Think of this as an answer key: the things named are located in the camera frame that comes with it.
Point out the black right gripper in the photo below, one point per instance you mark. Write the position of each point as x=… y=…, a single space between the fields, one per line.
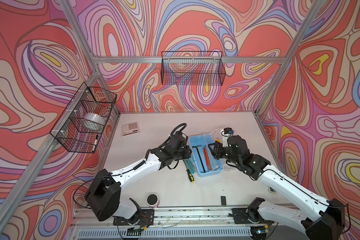
x=215 y=151

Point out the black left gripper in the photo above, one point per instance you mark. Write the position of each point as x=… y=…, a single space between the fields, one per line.
x=188 y=152

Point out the red hex key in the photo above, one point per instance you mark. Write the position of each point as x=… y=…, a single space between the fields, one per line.
x=204 y=149

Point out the blue plastic tool box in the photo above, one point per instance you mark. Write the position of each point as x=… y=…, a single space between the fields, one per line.
x=202 y=147

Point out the teal utility knife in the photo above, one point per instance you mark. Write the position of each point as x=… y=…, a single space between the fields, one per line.
x=189 y=166

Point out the yellow black screwdriver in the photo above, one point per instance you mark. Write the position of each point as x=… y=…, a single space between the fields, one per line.
x=190 y=176

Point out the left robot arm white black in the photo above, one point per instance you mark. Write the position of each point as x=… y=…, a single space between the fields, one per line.
x=104 y=195

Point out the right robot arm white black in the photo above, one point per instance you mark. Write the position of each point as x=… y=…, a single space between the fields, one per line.
x=315 y=216

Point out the small black block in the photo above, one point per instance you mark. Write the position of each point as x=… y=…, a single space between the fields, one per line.
x=223 y=201

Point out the white pink calculator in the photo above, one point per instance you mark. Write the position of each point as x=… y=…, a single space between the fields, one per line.
x=130 y=128

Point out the pink cup black lid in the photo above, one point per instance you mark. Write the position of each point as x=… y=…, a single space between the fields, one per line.
x=153 y=201

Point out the black marker in basket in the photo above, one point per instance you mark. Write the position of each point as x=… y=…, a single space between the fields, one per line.
x=95 y=141

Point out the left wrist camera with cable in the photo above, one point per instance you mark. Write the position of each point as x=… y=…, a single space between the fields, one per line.
x=178 y=129

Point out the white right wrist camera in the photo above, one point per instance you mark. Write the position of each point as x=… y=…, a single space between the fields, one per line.
x=227 y=133

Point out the grey box by wall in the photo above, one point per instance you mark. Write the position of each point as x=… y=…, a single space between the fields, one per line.
x=271 y=190

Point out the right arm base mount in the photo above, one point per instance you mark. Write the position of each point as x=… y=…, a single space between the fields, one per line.
x=249 y=215

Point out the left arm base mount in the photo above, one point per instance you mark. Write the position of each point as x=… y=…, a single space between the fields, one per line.
x=129 y=213

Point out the black wire basket back wall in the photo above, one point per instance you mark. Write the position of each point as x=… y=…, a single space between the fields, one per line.
x=192 y=68

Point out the black wire basket wall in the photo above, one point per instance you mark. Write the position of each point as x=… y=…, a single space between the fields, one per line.
x=192 y=68
x=69 y=130

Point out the grey duct tape roll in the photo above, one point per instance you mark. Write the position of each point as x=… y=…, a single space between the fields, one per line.
x=93 y=122

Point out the black wire basket left wall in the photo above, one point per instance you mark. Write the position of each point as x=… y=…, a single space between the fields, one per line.
x=69 y=130

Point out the aluminium front rail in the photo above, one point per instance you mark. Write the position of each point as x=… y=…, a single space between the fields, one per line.
x=182 y=223

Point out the aluminium frame corner post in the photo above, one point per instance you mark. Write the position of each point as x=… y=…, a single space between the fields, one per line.
x=306 y=24

